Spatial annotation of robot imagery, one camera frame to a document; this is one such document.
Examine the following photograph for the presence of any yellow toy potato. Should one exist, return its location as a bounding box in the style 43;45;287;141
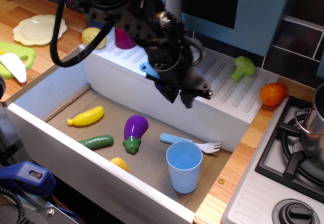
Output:
82;27;107;50

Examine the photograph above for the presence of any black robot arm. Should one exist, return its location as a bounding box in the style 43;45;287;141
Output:
77;0;213;108

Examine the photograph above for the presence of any dark red toy vegetable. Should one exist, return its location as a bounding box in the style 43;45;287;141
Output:
114;27;136;50

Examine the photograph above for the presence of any green cutting board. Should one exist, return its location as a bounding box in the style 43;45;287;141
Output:
1;41;36;83

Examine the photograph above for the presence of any light blue plastic cup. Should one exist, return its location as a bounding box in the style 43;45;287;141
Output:
166;143;203;194

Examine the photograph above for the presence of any steel pot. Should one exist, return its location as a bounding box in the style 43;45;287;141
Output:
294;84;323;169

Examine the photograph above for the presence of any yellow toy corn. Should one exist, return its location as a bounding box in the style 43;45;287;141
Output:
110;157;130;173

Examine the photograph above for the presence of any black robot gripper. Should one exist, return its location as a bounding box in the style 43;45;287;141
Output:
144;37;213;109

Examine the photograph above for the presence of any black stove grate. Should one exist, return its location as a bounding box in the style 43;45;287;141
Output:
255;97;323;203

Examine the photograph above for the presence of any white toy knife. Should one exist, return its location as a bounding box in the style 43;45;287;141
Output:
1;53;27;83

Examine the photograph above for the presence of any grey toy stove top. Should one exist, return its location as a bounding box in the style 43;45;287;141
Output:
221;99;323;223

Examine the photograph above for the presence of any white toy sink basin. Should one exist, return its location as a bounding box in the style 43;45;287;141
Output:
6;33;278;223

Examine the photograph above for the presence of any black stove knob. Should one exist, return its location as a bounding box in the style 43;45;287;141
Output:
272;199;320;224

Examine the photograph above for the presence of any blue handled white fork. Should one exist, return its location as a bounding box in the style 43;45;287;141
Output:
159;133;222;154

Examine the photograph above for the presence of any blue clamp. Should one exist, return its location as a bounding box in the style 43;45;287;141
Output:
1;161;56;197

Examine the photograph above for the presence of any orange toy fruit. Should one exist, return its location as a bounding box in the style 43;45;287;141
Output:
259;82;288;106

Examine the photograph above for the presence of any purple toy eggplant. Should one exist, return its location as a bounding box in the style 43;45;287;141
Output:
123;115;149;155

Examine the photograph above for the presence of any green toy broccoli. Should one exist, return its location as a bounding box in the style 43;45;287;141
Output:
231;56;256;81

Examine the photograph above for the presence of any light blue wall box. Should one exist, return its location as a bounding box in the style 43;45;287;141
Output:
141;0;304;58

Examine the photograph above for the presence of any cream scalloped plate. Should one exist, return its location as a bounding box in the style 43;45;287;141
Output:
13;15;56;46

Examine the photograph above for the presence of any black cable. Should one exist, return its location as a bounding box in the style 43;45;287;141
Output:
49;0;119;68

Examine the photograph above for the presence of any green toy cucumber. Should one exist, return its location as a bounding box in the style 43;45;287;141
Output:
79;135;114;150

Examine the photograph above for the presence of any yellow toy banana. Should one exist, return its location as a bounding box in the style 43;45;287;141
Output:
67;106;104;126

